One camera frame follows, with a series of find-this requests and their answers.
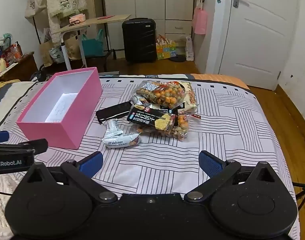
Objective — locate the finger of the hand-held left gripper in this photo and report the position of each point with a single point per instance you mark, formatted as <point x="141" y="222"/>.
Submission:
<point x="0" y="136"/>
<point x="30" y="145"/>

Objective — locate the black suitcase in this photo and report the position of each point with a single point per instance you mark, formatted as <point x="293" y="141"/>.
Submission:
<point x="139" y="40"/>

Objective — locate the white door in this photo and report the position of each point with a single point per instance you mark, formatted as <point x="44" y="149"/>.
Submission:
<point x="257" y="35"/>

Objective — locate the red gift bag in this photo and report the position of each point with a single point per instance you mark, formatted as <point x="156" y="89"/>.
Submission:
<point x="12" y="53"/>

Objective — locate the dark round floor mat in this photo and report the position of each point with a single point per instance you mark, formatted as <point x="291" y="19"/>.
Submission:
<point x="178" y="58"/>

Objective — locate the small white snack packet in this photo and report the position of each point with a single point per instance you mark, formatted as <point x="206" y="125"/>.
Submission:
<point x="112" y="127"/>

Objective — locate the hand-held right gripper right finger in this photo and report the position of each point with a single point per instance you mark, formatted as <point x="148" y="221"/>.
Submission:
<point x="210" y="163"/>

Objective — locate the clear bag of coated peanuts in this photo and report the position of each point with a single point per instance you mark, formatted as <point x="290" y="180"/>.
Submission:
<point x="180" y="127"/>
<point x="165" y="93"/>

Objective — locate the teal bag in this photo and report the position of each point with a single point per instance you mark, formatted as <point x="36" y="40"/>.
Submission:
<point x="92" y="46"/>

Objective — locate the pink hanging bag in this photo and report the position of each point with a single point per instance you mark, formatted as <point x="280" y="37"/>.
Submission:
<point x="200" y="21"/>

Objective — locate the colourful gift bag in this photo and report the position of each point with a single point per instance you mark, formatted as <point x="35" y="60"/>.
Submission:
<point x="166" y="50"/>

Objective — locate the red booklet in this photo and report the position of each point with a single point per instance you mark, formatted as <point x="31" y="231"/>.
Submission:
<point x="105" y="17"/>

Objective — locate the fluffy cream jacket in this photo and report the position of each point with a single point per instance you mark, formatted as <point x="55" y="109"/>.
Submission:
<point x="65" y="2"/>

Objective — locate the wooden nightstand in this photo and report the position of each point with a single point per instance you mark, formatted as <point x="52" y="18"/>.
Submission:
<point x="20" y="70"/>

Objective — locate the pink cardboard box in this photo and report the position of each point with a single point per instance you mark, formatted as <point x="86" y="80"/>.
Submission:
<point x="60" y="100"/>

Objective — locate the black wafer packet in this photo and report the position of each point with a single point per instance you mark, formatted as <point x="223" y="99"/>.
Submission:
<point x="112" y="112"/>

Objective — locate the pink tissue box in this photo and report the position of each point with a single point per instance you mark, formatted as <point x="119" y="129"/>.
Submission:
<point x="77" y="18"/>

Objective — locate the brown paper bag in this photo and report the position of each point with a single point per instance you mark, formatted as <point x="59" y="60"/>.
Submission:
<point x="46" y="53"/>

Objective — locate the white biscuit packet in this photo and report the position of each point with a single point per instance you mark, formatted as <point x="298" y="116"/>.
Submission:
<point x="122" y="141"/>

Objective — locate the black coat rack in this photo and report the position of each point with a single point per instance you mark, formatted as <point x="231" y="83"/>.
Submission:
<point x="37" y="30"/>

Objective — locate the wooden folding table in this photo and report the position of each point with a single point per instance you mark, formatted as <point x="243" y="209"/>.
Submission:
<point x="92" y="22"/>

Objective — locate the black cracker packet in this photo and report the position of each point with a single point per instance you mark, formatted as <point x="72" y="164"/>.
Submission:
<point x="152" y="117"/>

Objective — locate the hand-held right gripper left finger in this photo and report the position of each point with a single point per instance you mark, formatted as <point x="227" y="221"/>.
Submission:
<point x="93" y="162"/>

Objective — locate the beige tote bag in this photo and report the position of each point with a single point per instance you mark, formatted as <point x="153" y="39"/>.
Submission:
<point x="35" y="5"/>

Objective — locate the cream packet with orange print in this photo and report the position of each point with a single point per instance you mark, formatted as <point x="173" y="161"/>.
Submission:
<point x="191" y="100"/>

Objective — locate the silver snack packet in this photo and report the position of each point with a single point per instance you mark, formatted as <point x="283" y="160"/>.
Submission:
<point x="138" y="100"/>

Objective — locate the white packet on floor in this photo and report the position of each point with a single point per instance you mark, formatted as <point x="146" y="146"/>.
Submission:
<point x="190" y="50"/>

